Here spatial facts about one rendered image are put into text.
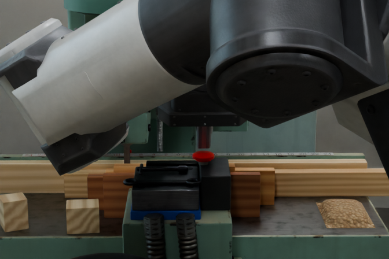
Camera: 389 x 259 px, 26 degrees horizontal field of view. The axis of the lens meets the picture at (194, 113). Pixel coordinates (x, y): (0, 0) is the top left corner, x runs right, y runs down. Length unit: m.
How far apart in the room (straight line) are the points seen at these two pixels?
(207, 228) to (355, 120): 0.41
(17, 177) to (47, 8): 2.43
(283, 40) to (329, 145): 3.22
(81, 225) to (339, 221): 0.37
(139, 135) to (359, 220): 0.34
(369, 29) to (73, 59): 0.23
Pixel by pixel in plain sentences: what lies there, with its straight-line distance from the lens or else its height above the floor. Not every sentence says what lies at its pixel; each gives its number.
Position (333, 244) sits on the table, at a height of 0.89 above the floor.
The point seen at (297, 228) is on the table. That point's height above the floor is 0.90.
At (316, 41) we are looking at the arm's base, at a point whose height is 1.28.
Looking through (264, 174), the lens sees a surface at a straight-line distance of 1.29.
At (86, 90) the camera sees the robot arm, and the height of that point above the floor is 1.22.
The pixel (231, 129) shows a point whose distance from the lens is 1.46.
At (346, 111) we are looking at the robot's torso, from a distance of 0.71.
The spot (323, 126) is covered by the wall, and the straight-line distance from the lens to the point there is 3.71.
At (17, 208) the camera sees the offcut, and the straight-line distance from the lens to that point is 1.22.
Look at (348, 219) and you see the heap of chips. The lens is 1.24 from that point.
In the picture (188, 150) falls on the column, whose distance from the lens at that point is 1.50.
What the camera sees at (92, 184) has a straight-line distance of 1.27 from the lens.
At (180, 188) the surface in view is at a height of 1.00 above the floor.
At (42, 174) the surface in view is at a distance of 1.36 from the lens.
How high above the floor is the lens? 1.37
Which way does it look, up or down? 15 degrees down
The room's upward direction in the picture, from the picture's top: straight up
